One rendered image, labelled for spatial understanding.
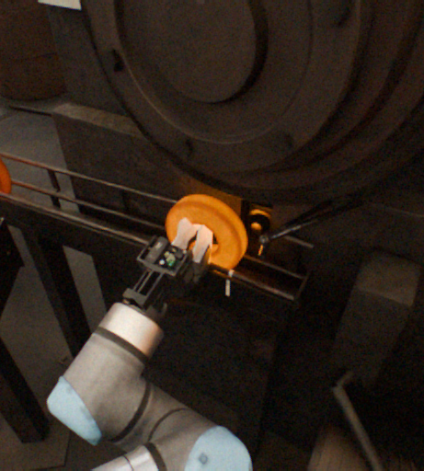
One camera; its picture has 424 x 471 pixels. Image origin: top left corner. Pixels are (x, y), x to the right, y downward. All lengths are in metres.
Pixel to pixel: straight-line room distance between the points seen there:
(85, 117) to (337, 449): 0.76
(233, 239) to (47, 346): 1.03
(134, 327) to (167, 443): 0.16
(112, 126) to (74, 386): 0.48
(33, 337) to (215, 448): 1.20
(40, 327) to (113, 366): 1.07
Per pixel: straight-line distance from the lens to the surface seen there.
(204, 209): 0.67
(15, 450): 1.41
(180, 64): 0.43
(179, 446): 0.50
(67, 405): 0.57
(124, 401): 0.58
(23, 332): 1.64
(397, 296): 0.61
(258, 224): 0.75
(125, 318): 0.58
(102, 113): 0.88
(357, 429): 0.73
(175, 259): 0.62
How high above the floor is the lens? 1.22
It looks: 41 degrees down
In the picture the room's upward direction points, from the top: straight up
